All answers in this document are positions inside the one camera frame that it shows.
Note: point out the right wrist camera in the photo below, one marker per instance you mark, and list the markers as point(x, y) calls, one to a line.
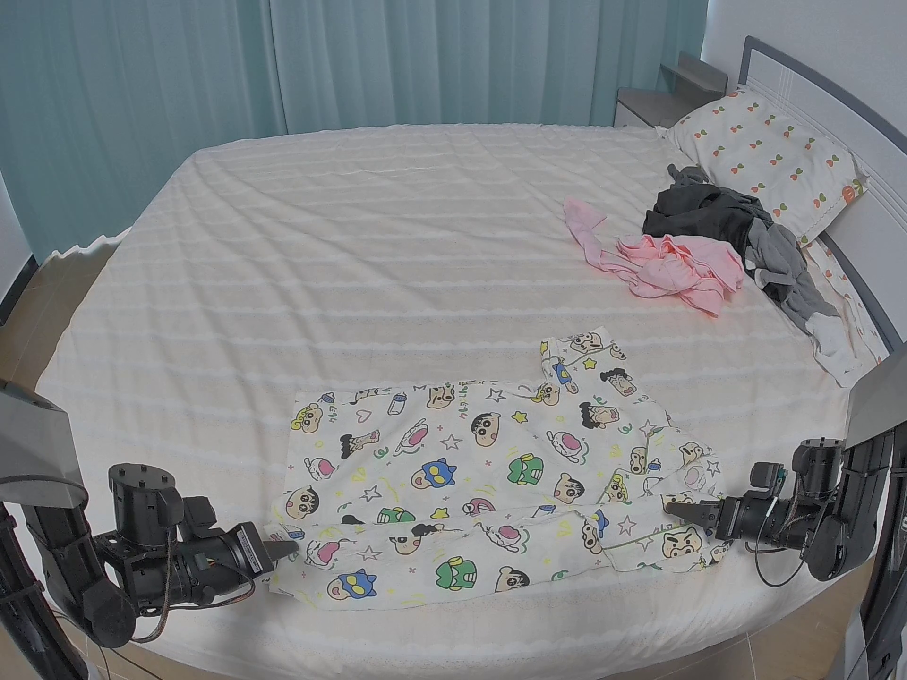
point(769, 477)

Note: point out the white printed pyjama top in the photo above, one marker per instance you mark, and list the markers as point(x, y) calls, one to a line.
point(460, 464)

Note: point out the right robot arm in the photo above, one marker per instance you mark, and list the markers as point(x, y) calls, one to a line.
point(864, 479)

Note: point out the blue-green curtain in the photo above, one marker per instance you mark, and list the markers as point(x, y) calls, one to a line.
point(142, 61)
point(496, 32)

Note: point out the white printed pillow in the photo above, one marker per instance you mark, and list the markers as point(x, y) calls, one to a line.
point(772, 160)

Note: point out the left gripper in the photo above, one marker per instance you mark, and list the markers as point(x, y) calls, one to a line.
point(219, 560)

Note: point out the pink garment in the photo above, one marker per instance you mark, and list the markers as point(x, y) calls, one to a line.
point(680, 273)

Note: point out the pile of clothes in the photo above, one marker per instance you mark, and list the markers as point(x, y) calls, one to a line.
point(708, 217)

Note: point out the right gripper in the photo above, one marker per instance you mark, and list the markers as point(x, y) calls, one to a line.
point(751, 518)

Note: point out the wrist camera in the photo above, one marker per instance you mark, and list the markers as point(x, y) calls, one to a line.
point(202, 514)
point(769, 477)

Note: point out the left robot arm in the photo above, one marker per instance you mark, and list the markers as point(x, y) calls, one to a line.
point(64, 557)

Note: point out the bed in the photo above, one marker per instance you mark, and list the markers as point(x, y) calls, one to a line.
point(354, 273)

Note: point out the grey bedside table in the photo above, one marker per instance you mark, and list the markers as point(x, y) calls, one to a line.
point(652, 103)

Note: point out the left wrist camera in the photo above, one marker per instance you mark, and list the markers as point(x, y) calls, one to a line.
point(202, 514)

